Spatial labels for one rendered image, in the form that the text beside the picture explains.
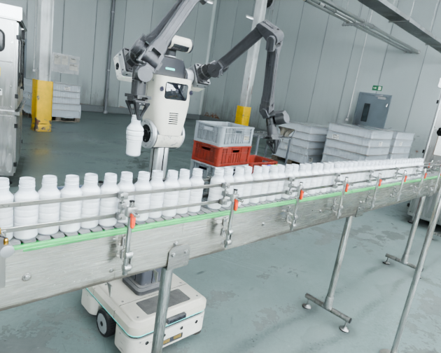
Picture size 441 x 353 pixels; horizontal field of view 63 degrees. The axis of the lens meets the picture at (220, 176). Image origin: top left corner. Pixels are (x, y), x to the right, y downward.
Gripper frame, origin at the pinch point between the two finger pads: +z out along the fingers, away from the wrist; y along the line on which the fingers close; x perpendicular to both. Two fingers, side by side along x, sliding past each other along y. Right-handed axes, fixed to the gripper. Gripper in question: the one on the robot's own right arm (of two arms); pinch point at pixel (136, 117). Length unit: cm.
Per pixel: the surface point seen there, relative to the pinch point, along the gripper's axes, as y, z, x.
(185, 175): 30.8, 16.7, 2.8
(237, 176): 31.4, 18.8, 31.0
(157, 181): 30.5, 18.0, -9.2
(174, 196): 32.7, 23.6, -2.6
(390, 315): 58, 135, 201
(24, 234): 31, 29, -51
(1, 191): 30, 17, -56
